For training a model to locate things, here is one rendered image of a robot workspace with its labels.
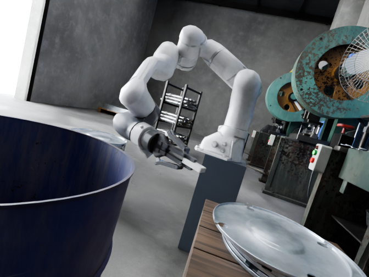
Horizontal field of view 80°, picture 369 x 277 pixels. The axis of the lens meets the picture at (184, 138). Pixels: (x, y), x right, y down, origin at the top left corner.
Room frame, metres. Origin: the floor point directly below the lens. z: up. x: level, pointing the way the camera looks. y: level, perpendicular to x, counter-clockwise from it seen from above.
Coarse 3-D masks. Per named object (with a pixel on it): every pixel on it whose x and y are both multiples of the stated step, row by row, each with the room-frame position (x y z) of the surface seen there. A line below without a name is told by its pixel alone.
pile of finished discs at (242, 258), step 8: (224, 224) 0.51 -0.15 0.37; (224, 240) 0.45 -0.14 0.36; (232, 248) 0.42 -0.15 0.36; (336, 248) 0.51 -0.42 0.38; (240, 256) 0.40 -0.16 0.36; (248, 256) 0.38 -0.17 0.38; (344, 256) 0.49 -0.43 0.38; (248, 264) 0.38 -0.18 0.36; (256, 264) 0.37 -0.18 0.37; (352, 264) 0.46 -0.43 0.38; (256, 272) 0.37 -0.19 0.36; (264, 272) 0.36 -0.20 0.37; (272, 272) 0.35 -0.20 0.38; (360, 272) 0.44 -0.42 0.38
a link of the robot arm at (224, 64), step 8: (224, 48) 1.03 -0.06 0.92; (216, 56) 1.02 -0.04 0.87; (224, 56) 1.01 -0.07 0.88; (232, 56) 1.02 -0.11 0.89; (216, 64) 1.02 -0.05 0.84; (224, 64) 1.00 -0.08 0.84; (232, 64) 1.00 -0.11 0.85; (240, 64) 1.03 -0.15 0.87; (216, 72) 1.04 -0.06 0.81; (224, 72) 1.01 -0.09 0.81; (232, 72) 1.02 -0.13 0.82; (224, 80) 1.05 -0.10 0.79; (232, 80) 1.04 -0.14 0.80; (232, 88) 1.07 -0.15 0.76
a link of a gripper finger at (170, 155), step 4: (156, 148) 0.71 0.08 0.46; (160, 152) 0.70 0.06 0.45; (164, 152) 0.69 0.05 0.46; (168, 152) 0.71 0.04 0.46; (168, 156) 0.69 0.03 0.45; (172, 156) 0.68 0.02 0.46; (176, 156) 0.70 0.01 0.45; (176, 160) 0.67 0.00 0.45; (180, 160) 0.66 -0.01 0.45; (180, 164) 0.66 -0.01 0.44
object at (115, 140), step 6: (84, 132) 1.16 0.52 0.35; (90, 132) 1.17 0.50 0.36; (96, 132) 1.25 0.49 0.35; (102, 132) 1.30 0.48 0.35; (102, 138) 1.12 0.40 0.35; (108, 138) 1.15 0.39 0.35; (114, 138) 1.22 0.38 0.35; (120, 138) 1.27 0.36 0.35; (114, 144) 1.08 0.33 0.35; (120, 144) 1.11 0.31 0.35
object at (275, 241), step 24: (216, 216) 0.49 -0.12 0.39; (240, 216) 0.53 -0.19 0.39; (264, 216) 0.58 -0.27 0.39; (240, 240) 0.41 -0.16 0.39; (264, 240) 0.43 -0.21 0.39; (288, 240) 0.46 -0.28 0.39; (312, 240) 0.51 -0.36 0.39; (264, 264) 0.35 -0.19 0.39; (288, 264) 0.38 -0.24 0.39; (312, 264) 0.40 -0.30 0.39; (336, 264) 0.43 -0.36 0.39
